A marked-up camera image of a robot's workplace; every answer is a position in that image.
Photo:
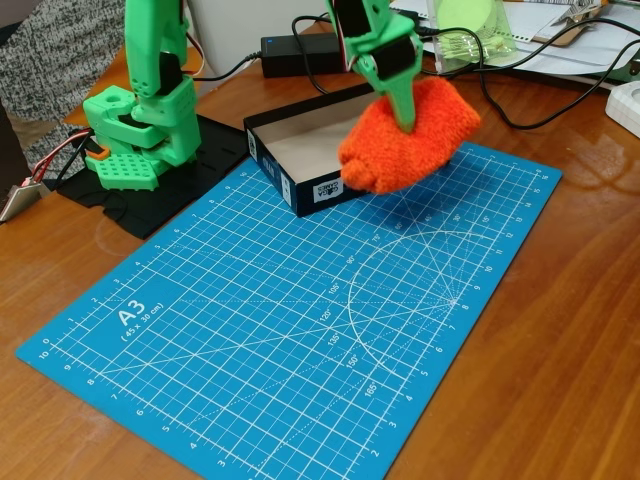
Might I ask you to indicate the green 3D-printed robot arm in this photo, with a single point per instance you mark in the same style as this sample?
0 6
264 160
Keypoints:
165 105

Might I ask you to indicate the silver binder clip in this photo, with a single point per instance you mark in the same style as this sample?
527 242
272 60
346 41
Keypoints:
575 12

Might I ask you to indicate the orange fluffy cloth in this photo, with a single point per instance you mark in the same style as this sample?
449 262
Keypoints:
415 140

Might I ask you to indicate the clear bag with green items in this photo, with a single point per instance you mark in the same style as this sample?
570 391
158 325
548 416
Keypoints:
475 40

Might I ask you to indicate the white paper sheets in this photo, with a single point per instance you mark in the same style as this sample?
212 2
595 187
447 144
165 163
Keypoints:
550 50

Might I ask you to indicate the silver controller board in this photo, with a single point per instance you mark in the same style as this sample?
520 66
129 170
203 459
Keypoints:
20 200

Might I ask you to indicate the black cardboard box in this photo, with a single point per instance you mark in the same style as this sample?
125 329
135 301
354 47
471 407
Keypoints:
300 145

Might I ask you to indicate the green plastic bracket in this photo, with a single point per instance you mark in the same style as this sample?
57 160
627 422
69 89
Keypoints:
630 72

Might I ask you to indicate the grey speckled fabric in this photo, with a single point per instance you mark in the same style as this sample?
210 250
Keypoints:
50 60

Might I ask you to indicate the black power adapter blue LED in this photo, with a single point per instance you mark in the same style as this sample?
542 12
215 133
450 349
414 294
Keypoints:
300 52

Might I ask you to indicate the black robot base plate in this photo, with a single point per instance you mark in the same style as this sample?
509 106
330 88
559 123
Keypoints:
145 210

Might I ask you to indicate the brown clipboard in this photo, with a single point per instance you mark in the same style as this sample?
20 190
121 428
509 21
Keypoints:
570 35

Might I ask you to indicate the blue A3 cutting mat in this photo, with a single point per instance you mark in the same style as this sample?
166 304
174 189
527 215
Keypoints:
240 310

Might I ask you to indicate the white plastic device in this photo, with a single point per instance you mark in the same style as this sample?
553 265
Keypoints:
625 107

